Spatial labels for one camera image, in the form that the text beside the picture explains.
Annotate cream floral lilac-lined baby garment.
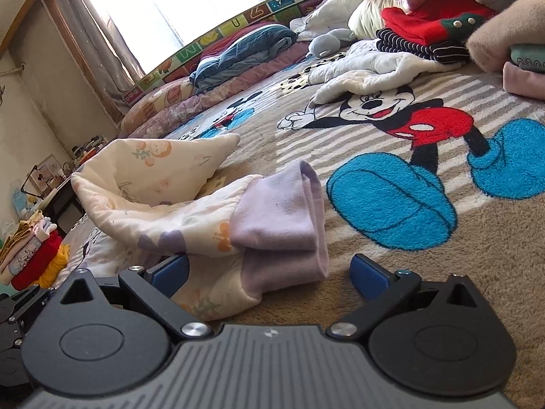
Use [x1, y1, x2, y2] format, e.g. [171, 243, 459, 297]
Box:
[71, 133, 329, 321]

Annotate dark side table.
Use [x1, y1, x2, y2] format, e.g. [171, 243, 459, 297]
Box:
[39, 176, 85, 237]

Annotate Mickey Mouse plush blanket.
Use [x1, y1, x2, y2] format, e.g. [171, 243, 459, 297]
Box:
[54, 38, 545, 409]

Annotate patterned white folded garment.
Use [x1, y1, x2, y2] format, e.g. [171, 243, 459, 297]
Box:
[1, 237, 42, 285]

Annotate red folded garment in stack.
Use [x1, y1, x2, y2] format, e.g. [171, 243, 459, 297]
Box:
[11, 230, 63, 291]

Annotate mustard folded garment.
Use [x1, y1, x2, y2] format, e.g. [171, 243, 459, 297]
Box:
[1, 211, 43, 268]

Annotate left gripper black device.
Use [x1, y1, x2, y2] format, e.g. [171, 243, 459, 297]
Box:
[0, 284, 52, 408]

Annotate purple floral mattress pad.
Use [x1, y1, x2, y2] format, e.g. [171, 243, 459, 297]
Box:
[119, 43, 309, 138]

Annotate grey window curtain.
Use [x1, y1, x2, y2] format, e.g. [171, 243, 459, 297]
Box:
[53, 0, 144, 115]

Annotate white quilted garment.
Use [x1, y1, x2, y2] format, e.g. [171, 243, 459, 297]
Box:
[308, 43, 463, 106]

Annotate grey plush toy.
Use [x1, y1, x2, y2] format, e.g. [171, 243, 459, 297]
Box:
[309, 29, 358, 58]

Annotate navy striped folded garment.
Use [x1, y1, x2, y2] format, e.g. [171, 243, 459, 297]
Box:
[376, 28, 471, 65]

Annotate pink folded garment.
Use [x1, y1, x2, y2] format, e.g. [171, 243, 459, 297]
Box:
[502, 62, 545, 101]

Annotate folded dark blue quilt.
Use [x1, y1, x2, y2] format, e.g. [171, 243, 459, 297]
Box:
[189, 24, 297, 94]

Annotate tan plush blanket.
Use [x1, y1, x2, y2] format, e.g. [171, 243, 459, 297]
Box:
[466, 0, 545, 73]

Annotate white pillow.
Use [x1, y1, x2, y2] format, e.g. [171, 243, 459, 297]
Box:
[289, 0, 363, 42]

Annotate teal patterned folded garment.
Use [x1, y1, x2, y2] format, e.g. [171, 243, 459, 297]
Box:
[511, 44, 545, 73]

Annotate alphabet foam play mat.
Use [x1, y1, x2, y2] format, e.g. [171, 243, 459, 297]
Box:
[122, 0, 323, 106]

